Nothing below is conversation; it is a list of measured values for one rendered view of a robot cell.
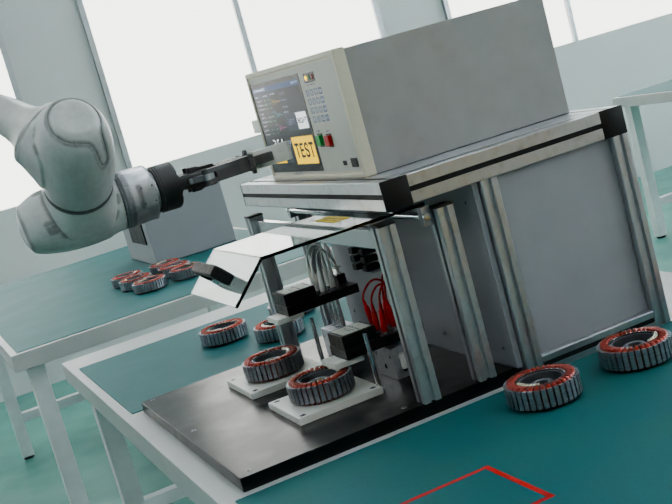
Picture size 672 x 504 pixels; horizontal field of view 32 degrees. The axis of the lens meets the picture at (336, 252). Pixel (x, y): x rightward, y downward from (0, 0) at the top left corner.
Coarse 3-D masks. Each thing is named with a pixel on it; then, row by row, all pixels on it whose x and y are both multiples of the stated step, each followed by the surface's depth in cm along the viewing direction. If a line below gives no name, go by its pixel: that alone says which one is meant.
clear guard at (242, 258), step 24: (312, 216) 192; (360, 216) 176; (384, 216) 171; (240, 240) 187; (264, 240) 179; (288, 240) 172; (312, 240) 166; (216, 264) 180; (240, 264) 170; (216, 288) 174; (240, 288) 164
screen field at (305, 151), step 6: (294, 138) 203; (300, 138) 200; (306, 138) 197; (312, 138) 195; (294, 144) 204; (300, 144) 201; (306, 144) 198; (312, 144) 196; (294, 150) 205; (300, 150) 202; (306, 150) 199; (312, 150) 197; (300, 156) 203; (306, 156) 200; (312, 156) 198; (300, 162) 204; (306, 162) 201; (312, 162) 198; (318, 162) 196
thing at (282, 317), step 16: (288, 288) 215; (304, 288) 211; (336, 288) 214; (352, 288) 214; (288, 304) 210; (304, 304) 210; (320, 304) 212; (336, 304) 214; (272, 320) 212; (288, 320) 210; (336, 320) 216
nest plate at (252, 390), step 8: (304, 360) 216; (312, 360) 214; (304, 368) 210; (240, 376) 217; (288, 376) 208; (232, 384) 214; (240, 384) 211; (248, 384) 210; (256, 384) 208; (264, 384) 207; (272, 384) 205; (280, 384) 205; (240, 392) 210; (248, 392) 205; (256, 392) 204; (264, 392) 204; (272, 392) 205
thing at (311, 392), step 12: (312, 372) 193; (324, 372) 193; (336, 372) 188; (348, 372) 187; (288, 384) 189; (300, 384) 186; (312, 384) 185; (324, 384) 184; (336, 384) 185; (348, 384) 187; (300, 396) 186; (312, 396) 185; (324, 396) 185; (336, 396) 185
